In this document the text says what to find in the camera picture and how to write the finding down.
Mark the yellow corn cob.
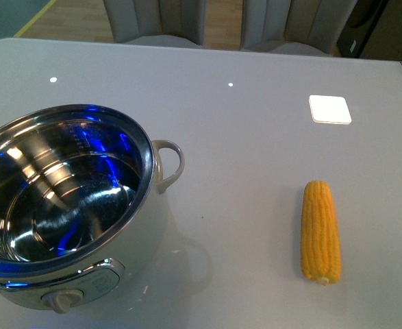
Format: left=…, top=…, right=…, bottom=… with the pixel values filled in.
left=300, top=181, right=342, bottom=285

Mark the white electric cooking pot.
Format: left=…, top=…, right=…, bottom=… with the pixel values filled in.
left=0, top=104, right=185, bottom=313

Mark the left beige upholstered chair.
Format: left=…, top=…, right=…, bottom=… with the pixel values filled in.
left=103, top=0, right=206, bottom=49

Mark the beige upholstered chair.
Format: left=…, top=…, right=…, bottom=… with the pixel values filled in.
left=240, top=0, right=357, bottom=57
left=103, top=0, right=206, bottom=49

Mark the right beige upholstered chair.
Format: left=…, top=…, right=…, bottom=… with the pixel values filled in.
left=240, top=0, right=357, bottom=57

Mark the dark cabinet at right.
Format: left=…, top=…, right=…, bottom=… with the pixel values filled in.
left=338, top=1, right=402, bottom=61

